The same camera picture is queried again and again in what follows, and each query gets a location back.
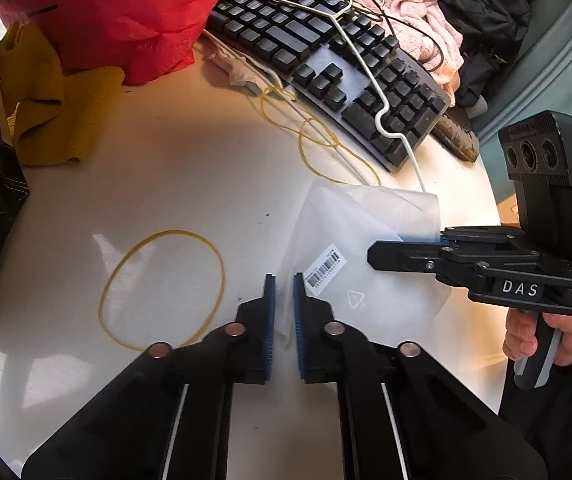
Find white crumpled tissue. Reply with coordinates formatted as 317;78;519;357
208;42;284;96

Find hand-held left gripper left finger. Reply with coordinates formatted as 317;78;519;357
21;274;277;480

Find yellow cloth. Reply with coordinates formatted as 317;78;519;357
0;22;126;167

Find looped yellow rubber band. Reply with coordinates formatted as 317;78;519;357
258;85;382;188

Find round yellow rubber band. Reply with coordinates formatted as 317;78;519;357
98;230;226;352

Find red fabric bag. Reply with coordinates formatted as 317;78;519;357
1;0;232;86

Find person's right forearm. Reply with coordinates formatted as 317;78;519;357
498;290;572;466

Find pink fleece cloth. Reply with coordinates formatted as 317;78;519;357
356;0;464;91

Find white wire hanger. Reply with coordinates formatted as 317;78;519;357
218;0;429;196

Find black keyboard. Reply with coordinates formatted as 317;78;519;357
203;0;452;173

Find black jacket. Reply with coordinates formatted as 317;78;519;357
423;0;532;108

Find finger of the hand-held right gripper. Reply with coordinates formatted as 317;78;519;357
438;226;523;252
367;240;542;286

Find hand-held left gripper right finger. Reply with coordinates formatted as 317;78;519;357
293;272;549;480

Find clear bag with barcode label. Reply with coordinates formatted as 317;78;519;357
273;182;449;348

